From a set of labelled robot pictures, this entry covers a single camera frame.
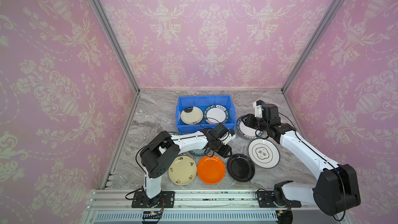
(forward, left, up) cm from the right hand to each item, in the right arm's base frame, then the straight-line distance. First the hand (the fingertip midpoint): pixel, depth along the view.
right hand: (243, 118), depth 85 cm
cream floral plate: (-21, +34, -17) cm, 44 cm away
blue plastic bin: (+25, +22, -15) cm, 37 cm away
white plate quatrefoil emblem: (-13, -12, -17) cm, 25 cm away
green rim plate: (+15, +13, -16) cm, 25 cm away
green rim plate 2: (+1, +40, -16) cm, 43 cm away
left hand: (-15, +8, -12) cm, 22 cm away
